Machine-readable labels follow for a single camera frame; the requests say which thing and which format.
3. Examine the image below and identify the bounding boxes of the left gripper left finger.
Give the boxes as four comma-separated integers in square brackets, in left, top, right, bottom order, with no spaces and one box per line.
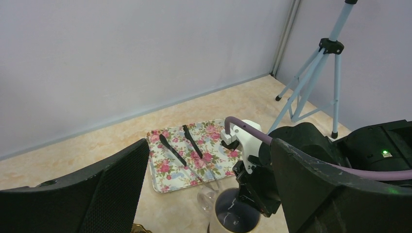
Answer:
[0,139,150,233]

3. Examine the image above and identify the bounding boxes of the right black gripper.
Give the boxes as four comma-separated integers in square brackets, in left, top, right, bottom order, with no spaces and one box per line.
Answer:
[233,143,281,217]

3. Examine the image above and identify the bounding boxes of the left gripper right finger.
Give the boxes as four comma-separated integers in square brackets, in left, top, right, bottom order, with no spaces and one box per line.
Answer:
[271,139,412,233]

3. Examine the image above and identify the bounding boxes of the black handled steel tongs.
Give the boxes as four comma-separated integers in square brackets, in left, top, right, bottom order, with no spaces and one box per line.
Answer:
[159,125,221,192]

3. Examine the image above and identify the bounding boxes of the floral serving tray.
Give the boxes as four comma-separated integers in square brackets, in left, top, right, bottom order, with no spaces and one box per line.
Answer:
[146,119,241,193]

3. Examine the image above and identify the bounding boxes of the grey tripod stand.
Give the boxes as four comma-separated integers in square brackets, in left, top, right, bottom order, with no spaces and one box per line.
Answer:
[269,0,358,139]

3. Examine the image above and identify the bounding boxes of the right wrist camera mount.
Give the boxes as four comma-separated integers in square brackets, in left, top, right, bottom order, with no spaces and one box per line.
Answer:
[220,116,262,174]

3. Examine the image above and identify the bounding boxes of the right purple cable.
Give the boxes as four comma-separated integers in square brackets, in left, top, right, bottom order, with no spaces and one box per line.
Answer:
[223,116,412,182]

